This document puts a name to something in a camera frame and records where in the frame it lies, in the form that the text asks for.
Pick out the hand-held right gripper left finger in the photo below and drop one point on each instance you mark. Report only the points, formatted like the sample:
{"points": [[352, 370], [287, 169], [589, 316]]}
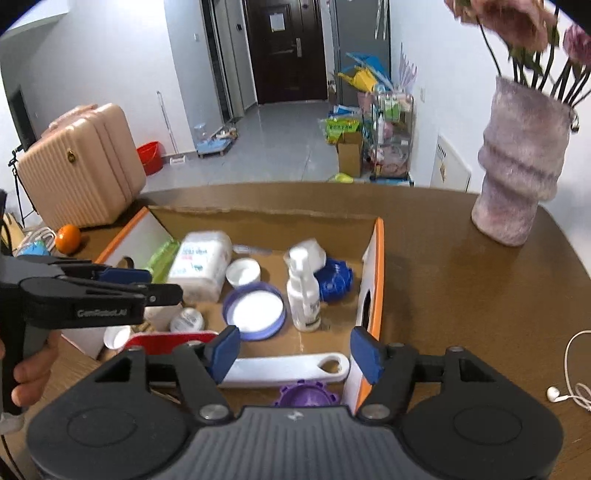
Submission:
{"points": [[226, 353]]}

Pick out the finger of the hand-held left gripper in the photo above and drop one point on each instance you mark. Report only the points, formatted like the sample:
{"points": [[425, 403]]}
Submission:
{"points": [[164, 295], [124, 275]]}

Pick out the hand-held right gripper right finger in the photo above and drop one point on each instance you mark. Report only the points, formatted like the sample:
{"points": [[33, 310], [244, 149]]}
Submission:
{"points": [[364, 355]]}

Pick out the orange cardboard box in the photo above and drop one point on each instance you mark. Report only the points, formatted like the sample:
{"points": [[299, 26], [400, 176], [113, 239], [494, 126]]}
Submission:
{"points": [[263, 346]]}

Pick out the red white container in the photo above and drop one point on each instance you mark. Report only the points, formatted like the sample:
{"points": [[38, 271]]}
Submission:
{"points": [[161, 340]]}

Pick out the large purple rimmed lid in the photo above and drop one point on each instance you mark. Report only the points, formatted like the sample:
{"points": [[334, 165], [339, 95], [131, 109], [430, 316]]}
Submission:
{"points": [[256, 311]]}

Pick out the small white cup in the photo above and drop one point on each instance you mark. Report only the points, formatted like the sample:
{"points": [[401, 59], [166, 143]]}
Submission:
{"points": [[117, 337], [243, 272]]}

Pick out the white plastic tool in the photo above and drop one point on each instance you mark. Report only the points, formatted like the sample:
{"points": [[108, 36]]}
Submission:
{"points": [[286, 368]]}

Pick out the purple ridged lid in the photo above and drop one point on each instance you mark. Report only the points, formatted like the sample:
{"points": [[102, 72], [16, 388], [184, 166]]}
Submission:
{"points": [[302, 394]]}

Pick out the blue ridged lid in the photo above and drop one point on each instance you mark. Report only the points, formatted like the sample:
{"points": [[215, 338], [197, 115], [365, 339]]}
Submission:
{"points": [[334, 281]]}

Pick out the white plastic cap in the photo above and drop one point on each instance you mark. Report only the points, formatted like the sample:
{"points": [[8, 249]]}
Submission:
{"points": [[316, 254]]}

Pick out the person's left hand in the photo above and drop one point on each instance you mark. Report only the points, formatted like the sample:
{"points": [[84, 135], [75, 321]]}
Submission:
{"points": [[34, 378]]}

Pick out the green plastic bottle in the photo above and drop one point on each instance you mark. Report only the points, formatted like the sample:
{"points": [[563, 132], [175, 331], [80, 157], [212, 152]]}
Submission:
{"points": [[161, 261]]}

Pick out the white wipes container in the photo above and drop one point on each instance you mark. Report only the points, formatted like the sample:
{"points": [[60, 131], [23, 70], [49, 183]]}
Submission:
{"points": [[198, 265]]}

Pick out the blue tissue pack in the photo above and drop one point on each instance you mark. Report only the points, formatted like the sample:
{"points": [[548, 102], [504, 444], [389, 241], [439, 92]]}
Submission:
{"points": [[34, 249]]}

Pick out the orange fruit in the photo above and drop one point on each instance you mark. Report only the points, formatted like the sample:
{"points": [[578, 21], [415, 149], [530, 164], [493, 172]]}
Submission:
{"points": [[68, 238]]}

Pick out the white spray bottle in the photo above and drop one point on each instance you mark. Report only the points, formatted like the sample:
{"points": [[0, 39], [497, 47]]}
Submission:
{"points": [[302, 300]]}

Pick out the clear plastic tube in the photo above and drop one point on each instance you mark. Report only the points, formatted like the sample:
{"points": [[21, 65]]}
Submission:
{"points": [[251, 249]]}

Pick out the pink ribbed suitcase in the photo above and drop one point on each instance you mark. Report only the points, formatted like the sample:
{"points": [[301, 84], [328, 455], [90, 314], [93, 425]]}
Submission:
{"points": [[78, 175]]}

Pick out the red bucket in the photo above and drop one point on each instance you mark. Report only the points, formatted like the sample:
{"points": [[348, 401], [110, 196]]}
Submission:
{"points": [[150, 159]]}

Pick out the black tripod stand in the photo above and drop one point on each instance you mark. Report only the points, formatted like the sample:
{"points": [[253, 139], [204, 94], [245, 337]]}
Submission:
{"points": [[18, 184]]}

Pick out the white mop stick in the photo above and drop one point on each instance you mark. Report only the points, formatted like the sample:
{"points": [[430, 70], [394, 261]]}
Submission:
{"points": [[167, 129]]}

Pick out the blue floor tray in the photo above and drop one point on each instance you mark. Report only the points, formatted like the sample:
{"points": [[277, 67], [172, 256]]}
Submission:
{"points": [[213, 146]]}

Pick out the yellow green bag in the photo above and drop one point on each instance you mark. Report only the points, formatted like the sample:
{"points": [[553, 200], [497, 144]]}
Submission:
{"points": [[340, 177]]}

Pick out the black flat screen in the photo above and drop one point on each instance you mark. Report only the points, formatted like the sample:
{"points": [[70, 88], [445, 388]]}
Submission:
{"points": [[22, 117]]}

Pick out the brown cardboard carton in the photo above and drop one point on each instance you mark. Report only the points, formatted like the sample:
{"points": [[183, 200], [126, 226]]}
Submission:
{"points": [[349, 157]]}

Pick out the green printed packet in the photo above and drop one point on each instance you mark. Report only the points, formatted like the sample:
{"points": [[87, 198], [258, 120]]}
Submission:
{"points": [[341, 129]]}

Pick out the mottled pink vase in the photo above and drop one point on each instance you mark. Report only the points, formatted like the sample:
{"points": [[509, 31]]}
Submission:
{"points": [[521, 161]]}

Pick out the pink bucket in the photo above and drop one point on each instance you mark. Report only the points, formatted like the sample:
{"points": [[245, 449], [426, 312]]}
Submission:
{"points": [[364, 100]]}

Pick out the dark brown entrance door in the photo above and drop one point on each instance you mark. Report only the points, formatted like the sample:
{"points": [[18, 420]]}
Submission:
{"points": [[286, 50]]}

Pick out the dried pink roses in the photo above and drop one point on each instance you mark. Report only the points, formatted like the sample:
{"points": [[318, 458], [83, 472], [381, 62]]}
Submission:
{"points": [[517, 18]]}

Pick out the grey interior door frame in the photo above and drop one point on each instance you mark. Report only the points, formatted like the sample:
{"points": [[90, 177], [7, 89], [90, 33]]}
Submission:
{"points": [[221, 60]]}

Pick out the purple wall decoration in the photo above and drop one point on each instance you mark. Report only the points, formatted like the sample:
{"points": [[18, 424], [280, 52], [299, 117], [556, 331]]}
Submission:
{"points": [[407, 69]]}

